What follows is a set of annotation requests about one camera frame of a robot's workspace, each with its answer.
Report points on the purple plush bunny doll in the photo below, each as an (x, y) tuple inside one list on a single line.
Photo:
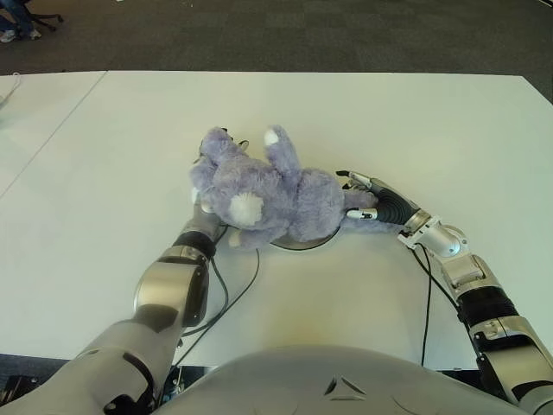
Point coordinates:
[(276, 190)]

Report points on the black office chair base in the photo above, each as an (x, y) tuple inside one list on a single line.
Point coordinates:
[(45, 19)]

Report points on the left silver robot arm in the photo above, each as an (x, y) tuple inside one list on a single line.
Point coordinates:
[(173, 285)]

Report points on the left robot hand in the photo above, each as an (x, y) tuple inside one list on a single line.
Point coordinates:
[(241, 142)]

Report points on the seated person blue jeans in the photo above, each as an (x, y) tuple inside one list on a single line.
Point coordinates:
[(19, 13)]

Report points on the white plate black rim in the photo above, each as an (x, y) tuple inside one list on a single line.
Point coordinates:
[(302, 245)]

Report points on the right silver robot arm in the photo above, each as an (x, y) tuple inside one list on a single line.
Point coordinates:
[(484, 294)]

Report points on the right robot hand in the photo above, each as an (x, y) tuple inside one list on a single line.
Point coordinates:
[(393, 207)]

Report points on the silver robot torso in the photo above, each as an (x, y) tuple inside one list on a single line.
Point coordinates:
[(337, 380)]

